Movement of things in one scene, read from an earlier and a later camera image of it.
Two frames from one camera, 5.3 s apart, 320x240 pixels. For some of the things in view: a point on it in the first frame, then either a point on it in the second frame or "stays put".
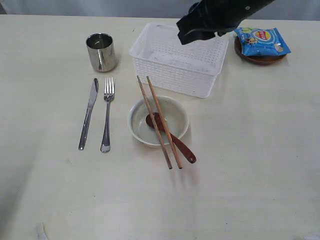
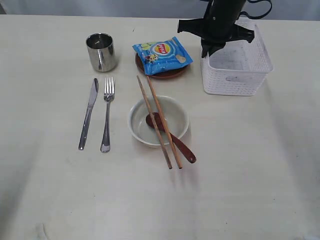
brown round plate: [259, 60] → [163, 75]
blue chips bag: [261, 41] → [160, 56]
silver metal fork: [109, 94] stays put
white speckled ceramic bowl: [175, 113] stays put
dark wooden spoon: [185, 151] stays put
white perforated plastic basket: [190, 69] → [238, 67]
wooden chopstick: [164, 124] stays put
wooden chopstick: [154, 124] stays put
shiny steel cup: [101, 48] stays put
